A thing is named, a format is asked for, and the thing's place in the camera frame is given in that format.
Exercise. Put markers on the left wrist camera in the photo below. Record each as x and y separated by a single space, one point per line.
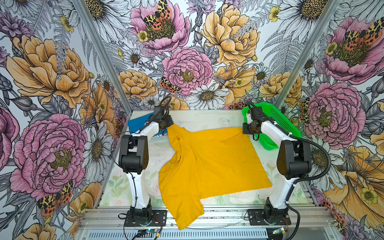
158 112

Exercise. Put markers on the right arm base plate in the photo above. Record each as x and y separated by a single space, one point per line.
259 217

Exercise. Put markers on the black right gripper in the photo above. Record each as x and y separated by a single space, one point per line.
246 131

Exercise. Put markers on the aluminium corner post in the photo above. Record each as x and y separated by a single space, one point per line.
319 28
95 37

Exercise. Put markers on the aluminium right corner post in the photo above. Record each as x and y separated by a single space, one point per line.
319 28

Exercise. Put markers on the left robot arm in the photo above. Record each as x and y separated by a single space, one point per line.
133 157

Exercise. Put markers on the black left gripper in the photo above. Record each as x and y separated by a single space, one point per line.
170 121

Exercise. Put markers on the green plastic basket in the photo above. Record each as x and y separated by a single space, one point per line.
276 129

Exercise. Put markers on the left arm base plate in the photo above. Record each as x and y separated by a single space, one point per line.
144 218

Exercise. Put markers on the aluminium left corner post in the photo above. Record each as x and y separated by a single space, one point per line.
95 37

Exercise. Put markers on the green circuit board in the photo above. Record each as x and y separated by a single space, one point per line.
148 232

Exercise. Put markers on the yellow t shirt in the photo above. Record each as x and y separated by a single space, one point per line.
207 164

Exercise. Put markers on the aluminium front frame rail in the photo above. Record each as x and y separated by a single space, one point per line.
214 216

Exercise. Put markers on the folded blue t shirt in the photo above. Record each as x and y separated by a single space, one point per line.
135 124

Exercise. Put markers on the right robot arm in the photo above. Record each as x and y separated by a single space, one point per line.
293 161

